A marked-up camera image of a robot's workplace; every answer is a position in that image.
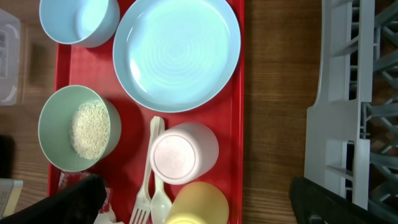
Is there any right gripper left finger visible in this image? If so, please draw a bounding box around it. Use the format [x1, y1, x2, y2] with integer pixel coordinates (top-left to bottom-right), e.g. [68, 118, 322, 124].
[1, 174, 106, 224]

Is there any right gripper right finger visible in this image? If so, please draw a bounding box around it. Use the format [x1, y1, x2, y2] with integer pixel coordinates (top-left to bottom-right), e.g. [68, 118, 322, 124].
[289, 177, 397, 224]

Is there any white tissue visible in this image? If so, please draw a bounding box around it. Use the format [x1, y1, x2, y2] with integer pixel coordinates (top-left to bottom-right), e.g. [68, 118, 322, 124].
[93, 204, 124, 224]

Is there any red snack wrapper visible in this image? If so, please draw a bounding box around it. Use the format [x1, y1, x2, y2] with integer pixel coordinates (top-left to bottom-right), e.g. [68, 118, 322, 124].
[58, 171, 115, 216]

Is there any green bowl with rice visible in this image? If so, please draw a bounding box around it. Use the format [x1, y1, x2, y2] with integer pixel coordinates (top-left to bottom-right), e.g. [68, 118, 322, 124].
[38, 85, 121, 172]

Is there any grey dishwasher rack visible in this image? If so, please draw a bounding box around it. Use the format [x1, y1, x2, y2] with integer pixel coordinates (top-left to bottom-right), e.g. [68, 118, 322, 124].
[304, 0, 397, 223]

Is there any red serving tray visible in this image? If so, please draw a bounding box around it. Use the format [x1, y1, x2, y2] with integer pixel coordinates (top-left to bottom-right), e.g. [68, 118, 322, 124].
[47, 0, 246, 224]

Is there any white plastic fork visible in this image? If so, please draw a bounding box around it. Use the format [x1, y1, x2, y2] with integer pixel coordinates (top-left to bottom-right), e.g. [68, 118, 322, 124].
[129, 116, 165, 224]

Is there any white plastic spoon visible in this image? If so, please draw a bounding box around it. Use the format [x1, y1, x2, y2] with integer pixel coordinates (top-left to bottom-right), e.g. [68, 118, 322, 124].
[150, 174, 172, 224]

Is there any yellow upturned cup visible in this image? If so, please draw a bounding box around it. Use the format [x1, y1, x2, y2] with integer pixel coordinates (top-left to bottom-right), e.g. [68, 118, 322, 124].
[165, 182, 229, 224]

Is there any white upturned cup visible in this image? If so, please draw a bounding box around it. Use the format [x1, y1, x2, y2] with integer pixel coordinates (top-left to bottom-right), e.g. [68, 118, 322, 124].
[149, 122, 220, 185]

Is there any light blue plate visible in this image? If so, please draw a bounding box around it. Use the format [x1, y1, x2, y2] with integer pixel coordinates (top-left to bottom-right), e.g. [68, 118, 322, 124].
[113, 0, 241, 113]

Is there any light blue bowl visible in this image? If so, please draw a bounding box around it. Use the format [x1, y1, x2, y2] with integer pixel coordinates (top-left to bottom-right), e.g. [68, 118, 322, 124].
[39, 0, 120, 48]

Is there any clear plastic bin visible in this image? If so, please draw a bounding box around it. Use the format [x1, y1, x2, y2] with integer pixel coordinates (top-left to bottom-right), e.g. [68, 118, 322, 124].
[1, 9, 21, 106]

